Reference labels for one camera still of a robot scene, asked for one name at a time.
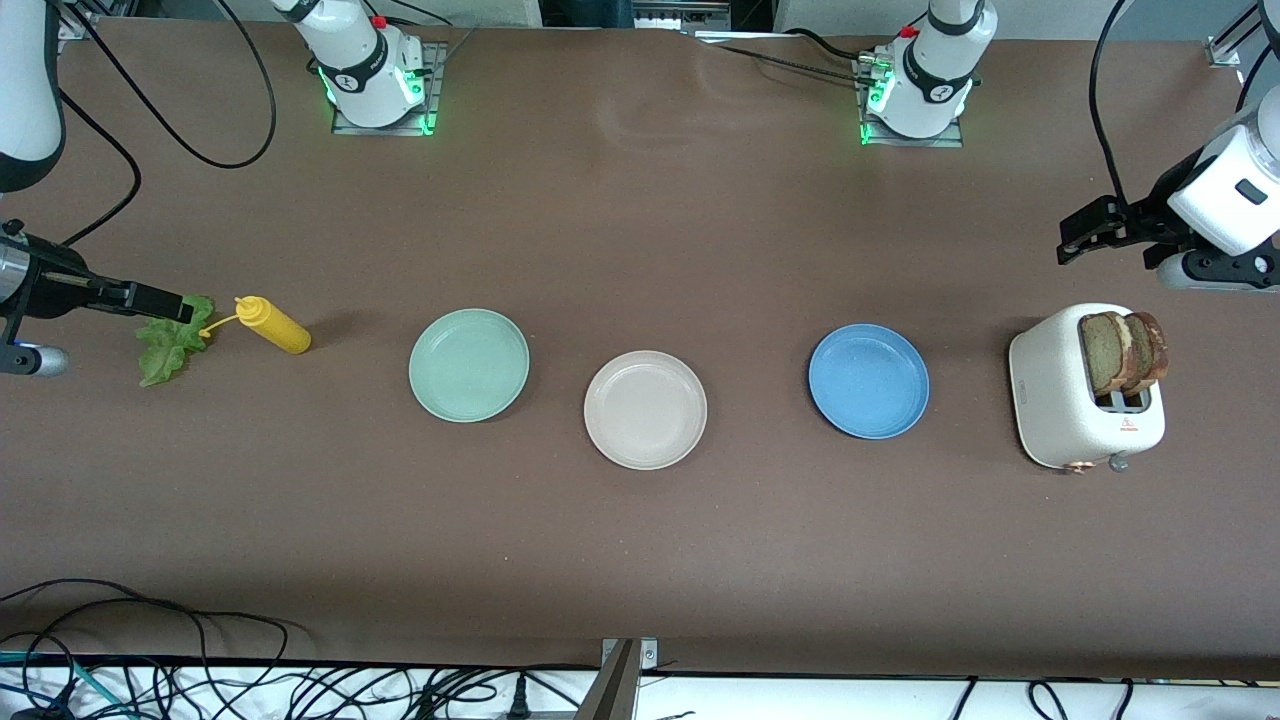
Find yellow mustard squeeze bottle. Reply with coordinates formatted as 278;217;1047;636
198;295;313;356

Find blue plate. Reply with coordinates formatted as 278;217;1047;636
808;323;931;441

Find grey metal bracket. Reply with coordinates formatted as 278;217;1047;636
575;638;659;720

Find thin black power cable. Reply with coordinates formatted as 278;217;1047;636
695;28;883;87

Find aluminium frame profile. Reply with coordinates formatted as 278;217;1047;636
1208;0;1280;69
40;0;131;41

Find looped black floor cable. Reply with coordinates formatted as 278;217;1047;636
0;578;301;720

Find white toaster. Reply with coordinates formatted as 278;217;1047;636
1008;303;1168;474

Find green plate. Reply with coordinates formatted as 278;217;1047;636
408;308;531;424

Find grey power strip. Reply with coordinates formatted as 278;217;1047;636
630;0;733;29

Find green lettuce leaf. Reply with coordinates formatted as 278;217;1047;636
135;293;216;389

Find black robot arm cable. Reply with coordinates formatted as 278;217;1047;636
55;0;278;251
1088;0;1143;206

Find teal cable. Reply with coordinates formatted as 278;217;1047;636
0;650;133;720

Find beige plate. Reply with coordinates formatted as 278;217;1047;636
583;350;709;471

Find brown bread slice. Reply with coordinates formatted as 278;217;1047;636
1120;310;1170;391
1078;312;1131;394

